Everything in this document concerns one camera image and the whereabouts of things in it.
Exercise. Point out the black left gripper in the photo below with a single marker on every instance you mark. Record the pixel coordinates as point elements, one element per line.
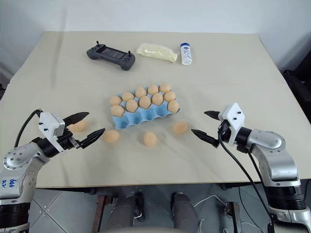
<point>68,141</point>

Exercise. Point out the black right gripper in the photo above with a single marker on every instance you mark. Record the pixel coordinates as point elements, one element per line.
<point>224,136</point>

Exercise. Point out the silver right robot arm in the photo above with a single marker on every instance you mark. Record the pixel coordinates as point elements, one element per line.
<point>274,155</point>

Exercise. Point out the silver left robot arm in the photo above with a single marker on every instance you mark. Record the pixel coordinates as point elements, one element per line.
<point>17,160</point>

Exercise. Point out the blue egg carton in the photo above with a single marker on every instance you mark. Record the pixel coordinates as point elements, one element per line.
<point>136,119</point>

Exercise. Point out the brown egg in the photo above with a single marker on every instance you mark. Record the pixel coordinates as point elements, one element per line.
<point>169,96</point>
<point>140,91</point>
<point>153,89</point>
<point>117,110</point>
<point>144,102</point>
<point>173,106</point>
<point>128,96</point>
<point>150,139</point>
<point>132,106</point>
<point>115,100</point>
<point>79,126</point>
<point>111,136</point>
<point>157,99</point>
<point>165,87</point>
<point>180,128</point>

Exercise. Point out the white bottle with blue label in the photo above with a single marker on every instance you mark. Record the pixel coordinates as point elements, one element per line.
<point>186,54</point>

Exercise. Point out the dark grey remote controller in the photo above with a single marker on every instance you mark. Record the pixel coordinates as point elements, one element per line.
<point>109,55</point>

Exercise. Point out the grey rounded robot leg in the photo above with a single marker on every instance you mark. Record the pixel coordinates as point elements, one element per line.
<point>127,211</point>
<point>185,211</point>

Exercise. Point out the clear bag of white grains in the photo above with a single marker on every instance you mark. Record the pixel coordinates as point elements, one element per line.
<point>155,52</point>

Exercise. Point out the black chair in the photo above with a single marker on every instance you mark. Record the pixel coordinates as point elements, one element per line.
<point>298,85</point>

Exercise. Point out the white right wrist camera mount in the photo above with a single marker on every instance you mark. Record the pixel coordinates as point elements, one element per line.
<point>233,116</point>

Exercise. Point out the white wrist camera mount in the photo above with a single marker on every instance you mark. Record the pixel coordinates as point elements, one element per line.
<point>49,123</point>
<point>233,116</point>

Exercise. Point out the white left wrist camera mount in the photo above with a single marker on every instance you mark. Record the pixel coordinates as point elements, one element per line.
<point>49,123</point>

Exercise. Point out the rusty metal frame bar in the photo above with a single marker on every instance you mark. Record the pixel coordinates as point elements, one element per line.
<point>235,218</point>
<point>98,213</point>

